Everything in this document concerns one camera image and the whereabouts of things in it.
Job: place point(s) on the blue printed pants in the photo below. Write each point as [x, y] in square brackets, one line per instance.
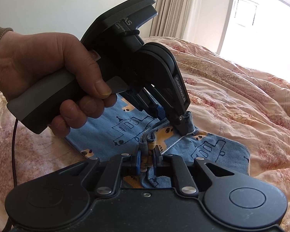
[125, 135]

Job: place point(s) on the bright window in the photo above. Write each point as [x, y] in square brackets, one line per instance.
[256, 29]

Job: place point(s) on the person's left hand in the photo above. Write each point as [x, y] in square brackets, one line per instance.
[38, 58]

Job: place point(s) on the peach floral blanket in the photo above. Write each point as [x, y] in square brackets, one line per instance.
[232, 89]

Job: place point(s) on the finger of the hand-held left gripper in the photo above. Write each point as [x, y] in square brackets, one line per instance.
[180, 96]
[159, 112]

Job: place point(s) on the beige curtain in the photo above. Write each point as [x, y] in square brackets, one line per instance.
[176, 4]

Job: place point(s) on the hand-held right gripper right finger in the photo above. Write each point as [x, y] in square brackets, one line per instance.
[157, 162]

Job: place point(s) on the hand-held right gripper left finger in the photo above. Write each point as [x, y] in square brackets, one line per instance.
[136, 162]

